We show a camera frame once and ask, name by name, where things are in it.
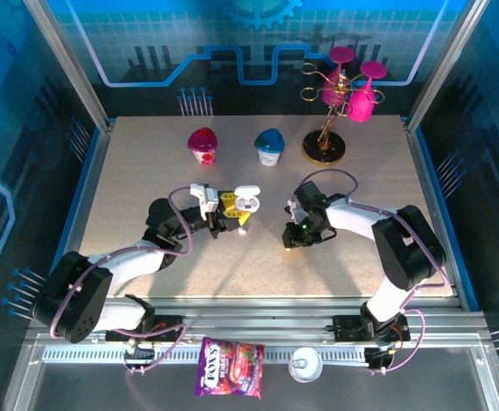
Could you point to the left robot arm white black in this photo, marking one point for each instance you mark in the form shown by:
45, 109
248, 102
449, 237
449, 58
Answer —
138, 263

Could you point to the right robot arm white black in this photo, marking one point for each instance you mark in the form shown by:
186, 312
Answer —
352, 218

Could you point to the pink lidded yogurt cup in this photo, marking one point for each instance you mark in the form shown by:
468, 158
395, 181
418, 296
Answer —
204, 147

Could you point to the blue lidded yogurt cup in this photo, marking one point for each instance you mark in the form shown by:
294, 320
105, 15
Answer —
269, 147

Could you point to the pink wine glass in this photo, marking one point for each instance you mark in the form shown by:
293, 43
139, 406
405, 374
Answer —
360, 105
332, 92

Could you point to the silver drink can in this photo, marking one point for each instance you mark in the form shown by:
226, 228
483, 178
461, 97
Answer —
304, 366

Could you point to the small black electronics board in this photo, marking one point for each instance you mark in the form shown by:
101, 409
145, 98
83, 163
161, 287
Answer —
377, 357
140, 354

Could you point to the purple candy bag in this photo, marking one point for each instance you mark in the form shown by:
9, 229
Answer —
227, 368

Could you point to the aluminium side rail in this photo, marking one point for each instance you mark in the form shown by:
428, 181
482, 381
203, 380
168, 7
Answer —
88, 192
429, 192

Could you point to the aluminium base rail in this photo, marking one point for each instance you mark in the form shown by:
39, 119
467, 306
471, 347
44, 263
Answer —
253, 317

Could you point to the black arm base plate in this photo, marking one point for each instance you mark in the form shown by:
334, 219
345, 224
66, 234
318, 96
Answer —
170, 323
343, 327

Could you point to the aluminium frame post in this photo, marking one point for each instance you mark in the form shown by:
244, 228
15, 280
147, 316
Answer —
443, 64
70, 64

